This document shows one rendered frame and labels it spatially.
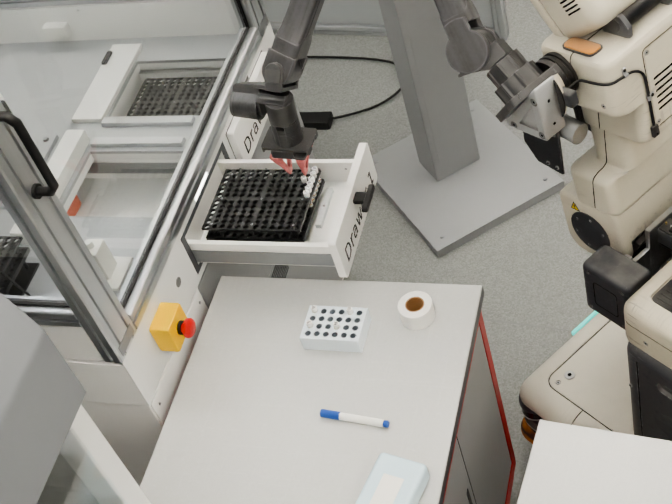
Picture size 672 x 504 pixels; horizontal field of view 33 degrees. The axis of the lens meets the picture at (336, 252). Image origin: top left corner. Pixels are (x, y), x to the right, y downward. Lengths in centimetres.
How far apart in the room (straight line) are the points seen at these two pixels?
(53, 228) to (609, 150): 106
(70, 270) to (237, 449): 49
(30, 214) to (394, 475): 77
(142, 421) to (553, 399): 96
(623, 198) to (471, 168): 133
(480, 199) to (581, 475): 160
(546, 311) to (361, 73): 130
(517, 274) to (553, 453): 132
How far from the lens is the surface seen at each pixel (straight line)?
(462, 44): 203
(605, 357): 277
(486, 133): 370
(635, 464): 205
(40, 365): 149
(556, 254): 335
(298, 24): 216
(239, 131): 258
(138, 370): 223
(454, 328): 225
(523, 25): 416
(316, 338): 226
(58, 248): 197
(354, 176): 235
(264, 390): 226
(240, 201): 243
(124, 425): 239
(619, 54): 202
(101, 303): 210
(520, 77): 202
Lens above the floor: 252
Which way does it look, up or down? 46 degrees down
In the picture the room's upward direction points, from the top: 20 degrees counter-clockwise
